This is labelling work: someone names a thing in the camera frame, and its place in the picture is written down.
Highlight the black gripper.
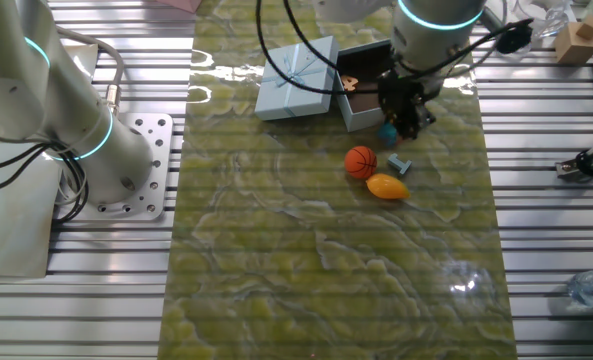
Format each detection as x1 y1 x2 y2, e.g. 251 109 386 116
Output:
376 68 441 141

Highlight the dark blue toy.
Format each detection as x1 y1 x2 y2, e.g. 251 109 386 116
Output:
376 122 400 148

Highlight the small grey toy block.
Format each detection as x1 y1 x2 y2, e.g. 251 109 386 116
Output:
386 152 413 176

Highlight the light blue gift box base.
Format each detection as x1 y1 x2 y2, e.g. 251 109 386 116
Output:
333 38 395 133

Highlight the orange toy basketball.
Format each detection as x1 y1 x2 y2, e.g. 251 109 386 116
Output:
343 145 379 180

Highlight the yellow orange toy mango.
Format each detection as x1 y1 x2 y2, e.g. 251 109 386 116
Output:
365 172 411 201

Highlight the light blue gift box lid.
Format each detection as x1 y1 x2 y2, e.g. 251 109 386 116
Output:
253 34 341 122

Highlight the green marble pattern mat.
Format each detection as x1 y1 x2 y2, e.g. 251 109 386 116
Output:
156 0 518 360

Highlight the clear glass mug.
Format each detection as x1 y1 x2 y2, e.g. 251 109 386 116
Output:
513 0 571 41

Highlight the large wooden cube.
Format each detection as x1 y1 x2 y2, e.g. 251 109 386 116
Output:
554 28 593 66

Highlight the small wooden cube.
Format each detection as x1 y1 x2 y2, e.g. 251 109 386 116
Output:
574 14 593 41

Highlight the silver robot mounting plate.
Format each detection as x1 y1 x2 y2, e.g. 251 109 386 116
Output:
54 112 175 222

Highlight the pink flat object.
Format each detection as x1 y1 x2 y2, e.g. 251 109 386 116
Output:
155 0 203 14

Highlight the black cable clip bundle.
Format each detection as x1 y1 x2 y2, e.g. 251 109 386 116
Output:
494 19 534 55

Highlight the black cable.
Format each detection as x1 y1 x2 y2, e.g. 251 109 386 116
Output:
254 0 532 96
281 0 532 81

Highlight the grey cable with metal plug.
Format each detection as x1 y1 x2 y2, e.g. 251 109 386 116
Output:
54 25 126 116

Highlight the black cable loop bundle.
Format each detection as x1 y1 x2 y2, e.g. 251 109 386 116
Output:
0 142 91 224

